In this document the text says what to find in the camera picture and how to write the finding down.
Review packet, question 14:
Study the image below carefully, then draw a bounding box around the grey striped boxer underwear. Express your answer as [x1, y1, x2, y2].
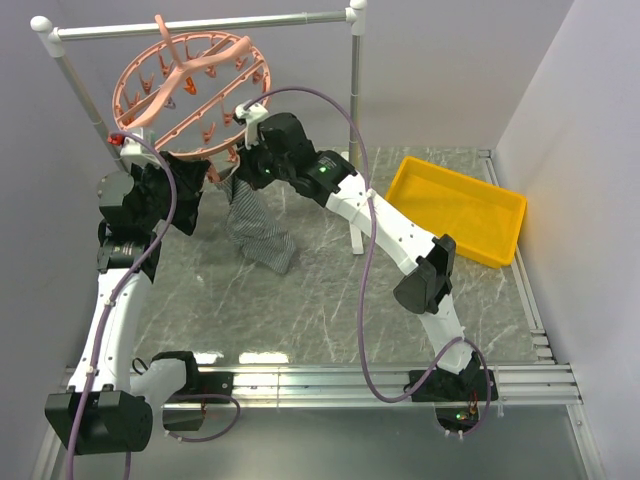
[216, 169, 296, 274]

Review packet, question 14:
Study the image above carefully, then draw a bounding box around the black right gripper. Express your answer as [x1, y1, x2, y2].
[236, 133, 293, 193]

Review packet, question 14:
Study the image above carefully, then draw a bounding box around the silver clothes rack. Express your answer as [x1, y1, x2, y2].
[28, 0, 369, 256]

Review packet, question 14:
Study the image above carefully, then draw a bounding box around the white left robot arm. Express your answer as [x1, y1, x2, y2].
[45, 153, 209, 455]

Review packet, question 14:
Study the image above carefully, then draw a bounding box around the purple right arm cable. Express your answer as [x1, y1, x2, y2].
[244, 87, 494, 436]

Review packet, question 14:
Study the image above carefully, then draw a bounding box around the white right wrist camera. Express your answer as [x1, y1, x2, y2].
[234, 102, 269, 150]

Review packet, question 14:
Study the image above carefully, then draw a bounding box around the pink round clip hanger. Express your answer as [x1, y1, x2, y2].
[112, 15, 272, 167]

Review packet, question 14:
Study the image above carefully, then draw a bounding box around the black underwear white waistband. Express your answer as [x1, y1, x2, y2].
[131, 151, 210, 236]

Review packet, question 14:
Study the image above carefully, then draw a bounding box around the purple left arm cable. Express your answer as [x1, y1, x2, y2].
[64, 132, 244, 480]

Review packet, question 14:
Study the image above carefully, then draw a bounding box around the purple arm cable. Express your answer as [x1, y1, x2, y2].
[244, 87, 494, 436]
[64, 132, 244, 480]

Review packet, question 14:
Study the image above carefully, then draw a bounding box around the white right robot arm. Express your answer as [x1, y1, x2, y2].
[233, 105, 491, 402]

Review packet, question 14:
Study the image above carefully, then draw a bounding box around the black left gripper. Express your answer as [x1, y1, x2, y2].
[136, 151, 210, 231]

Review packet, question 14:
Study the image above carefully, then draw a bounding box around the yellow plastic tray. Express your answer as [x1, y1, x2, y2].
[385, 156, 527, 269]

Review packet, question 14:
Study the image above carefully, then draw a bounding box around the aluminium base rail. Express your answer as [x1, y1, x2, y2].
[54, 362, 584, 411]

